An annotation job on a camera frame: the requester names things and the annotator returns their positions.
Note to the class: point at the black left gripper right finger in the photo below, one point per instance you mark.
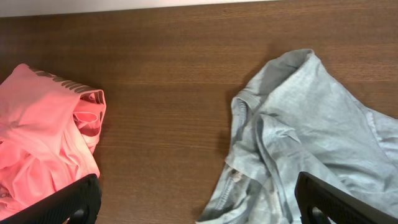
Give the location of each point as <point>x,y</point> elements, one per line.
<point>322,203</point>

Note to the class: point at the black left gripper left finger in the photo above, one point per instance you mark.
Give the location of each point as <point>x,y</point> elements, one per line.
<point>77,203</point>

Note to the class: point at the light blue polo shirt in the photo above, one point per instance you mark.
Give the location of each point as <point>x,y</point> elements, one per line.
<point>293,117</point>

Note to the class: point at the crumpled salmon pink shirt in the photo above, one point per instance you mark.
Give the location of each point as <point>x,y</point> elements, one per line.
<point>50,127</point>

